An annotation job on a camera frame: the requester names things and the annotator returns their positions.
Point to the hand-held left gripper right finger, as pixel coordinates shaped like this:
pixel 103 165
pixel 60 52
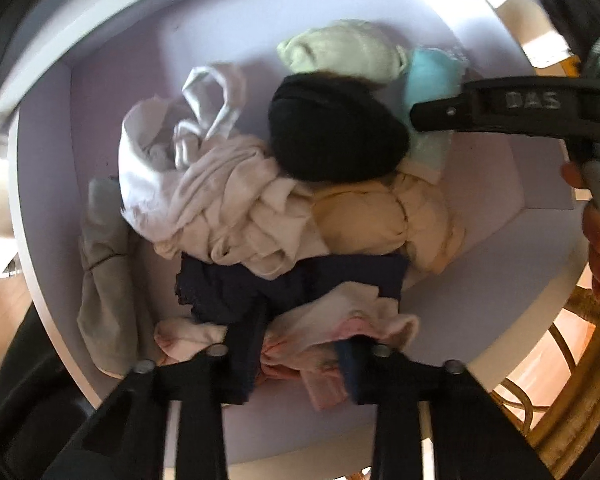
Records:
pixel 350 367

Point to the pale beige tied garment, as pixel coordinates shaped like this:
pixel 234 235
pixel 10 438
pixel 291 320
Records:
pixel 105 285

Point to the pale green knitted garment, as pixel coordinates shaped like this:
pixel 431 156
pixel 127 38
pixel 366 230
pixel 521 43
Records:
pixel 340 50

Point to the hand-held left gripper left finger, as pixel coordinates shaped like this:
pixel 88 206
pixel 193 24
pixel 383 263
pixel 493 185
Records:
pixel 235 370

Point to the black knitted hat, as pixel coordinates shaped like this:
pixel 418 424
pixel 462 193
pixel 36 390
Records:
pixel 330 130

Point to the navy blue garment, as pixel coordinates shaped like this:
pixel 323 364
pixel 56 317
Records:
pixel 230 285

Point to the wicker chair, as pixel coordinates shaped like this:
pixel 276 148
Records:
pixel 569 425

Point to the person's right hand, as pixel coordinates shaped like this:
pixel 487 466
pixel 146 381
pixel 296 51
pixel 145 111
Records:
pixel 599 245

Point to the pink and white garment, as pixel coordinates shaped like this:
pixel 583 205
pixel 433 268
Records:
pixel 330 320

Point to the white drawer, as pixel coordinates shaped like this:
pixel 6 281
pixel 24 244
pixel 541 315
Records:
pixel 130 60

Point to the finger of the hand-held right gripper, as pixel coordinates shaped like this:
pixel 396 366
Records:
pixel 437 112

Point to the beige yellow garment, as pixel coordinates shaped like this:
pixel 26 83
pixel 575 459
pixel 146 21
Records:
pixel 369 215

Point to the cream crumpled garment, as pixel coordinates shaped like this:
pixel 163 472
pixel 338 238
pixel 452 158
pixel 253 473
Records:
pixel 240 210

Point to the light blue cloth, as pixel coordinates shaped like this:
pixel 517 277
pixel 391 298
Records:
pixel 429 75

